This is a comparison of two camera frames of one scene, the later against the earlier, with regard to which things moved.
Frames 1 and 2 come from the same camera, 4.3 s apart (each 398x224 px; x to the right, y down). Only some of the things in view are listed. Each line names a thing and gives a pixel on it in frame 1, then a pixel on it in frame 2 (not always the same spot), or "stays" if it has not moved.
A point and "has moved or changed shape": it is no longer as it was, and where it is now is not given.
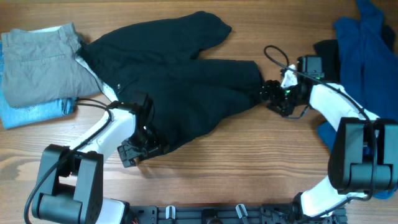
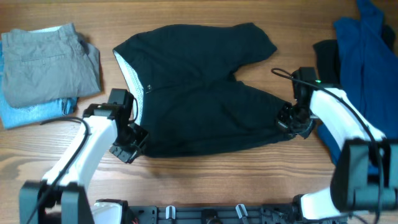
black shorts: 158,60 has moved or changed shape
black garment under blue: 329,50 stays
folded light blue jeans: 12,117 stays
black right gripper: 273,94 -> 286,117
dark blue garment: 368,71 stays
